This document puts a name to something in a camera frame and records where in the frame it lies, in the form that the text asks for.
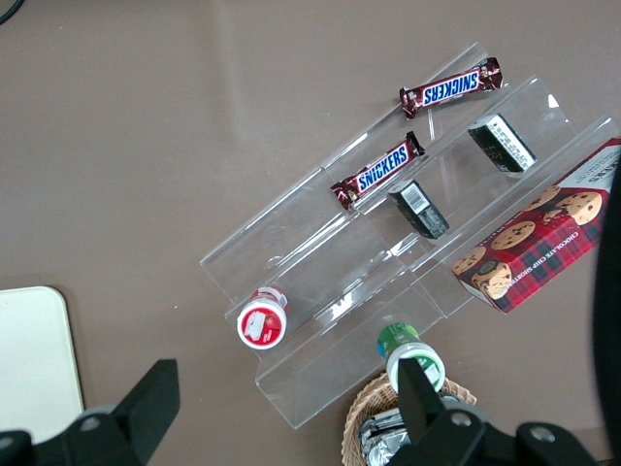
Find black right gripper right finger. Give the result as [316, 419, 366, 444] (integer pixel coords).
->
[387, 357, 515, 466]

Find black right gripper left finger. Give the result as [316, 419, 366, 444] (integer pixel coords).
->
[33, 358, 181, 466]

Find oval brown wicker basket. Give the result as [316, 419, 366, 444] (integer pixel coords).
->
[342, 372, 479, 466]

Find cream plastic tray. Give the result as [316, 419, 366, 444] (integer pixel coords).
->
[0, 285, 86, 446]

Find silver foil pack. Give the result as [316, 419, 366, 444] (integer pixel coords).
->
[357, 395, 462, 466]

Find green yogurt cup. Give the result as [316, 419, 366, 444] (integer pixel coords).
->
[376, 322, 446, 394]

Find red yogurt cup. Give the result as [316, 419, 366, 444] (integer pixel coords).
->
[236, 284, 291, 350]

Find clear acrylic step display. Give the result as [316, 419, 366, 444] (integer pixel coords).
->
[199, 42, 621, 431]

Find small black box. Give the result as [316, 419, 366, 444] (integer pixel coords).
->
[387, 179, 450, 241]
[467, 114, 539, 174]

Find red tartan cookie box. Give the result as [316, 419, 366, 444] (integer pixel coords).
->
[450, 138, 621, 315]

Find Snickers chocolate bar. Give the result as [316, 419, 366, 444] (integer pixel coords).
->
[331, 130, 427, 213]
[399, 56, 509, 121]

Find blurry black wrist cable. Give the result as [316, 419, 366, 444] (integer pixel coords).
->
[588, 159, 621, 466]

